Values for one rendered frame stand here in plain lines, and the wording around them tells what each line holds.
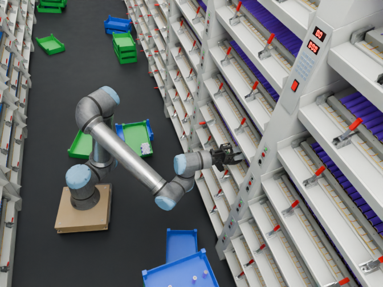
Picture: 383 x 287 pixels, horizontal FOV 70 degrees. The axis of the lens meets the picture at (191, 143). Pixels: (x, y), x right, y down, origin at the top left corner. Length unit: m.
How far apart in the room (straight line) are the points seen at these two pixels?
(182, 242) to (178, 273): 0.59
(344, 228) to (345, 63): 0.46
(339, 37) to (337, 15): 0.05
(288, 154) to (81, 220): 1.38
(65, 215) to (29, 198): 0.41
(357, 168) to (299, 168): 0.24
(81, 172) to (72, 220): 0.33
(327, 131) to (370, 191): 0.19
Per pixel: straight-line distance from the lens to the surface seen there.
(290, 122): 0.94
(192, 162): 1.26
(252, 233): 1.47
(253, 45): 1.14
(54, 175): 2.37
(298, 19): 0.91
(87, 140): 2.53
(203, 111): 1.68
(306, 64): 0.86
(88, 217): 1.95
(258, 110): 1.14
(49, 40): 3.99
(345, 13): 0.78
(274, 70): 1.02
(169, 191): 1.28
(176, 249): 1.96
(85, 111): 1.35
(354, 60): 0.78
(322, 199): 0.95
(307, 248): 1.08
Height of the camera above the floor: 1.83
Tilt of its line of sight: 48 degrees down
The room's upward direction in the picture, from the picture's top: 9 degrees clockwise
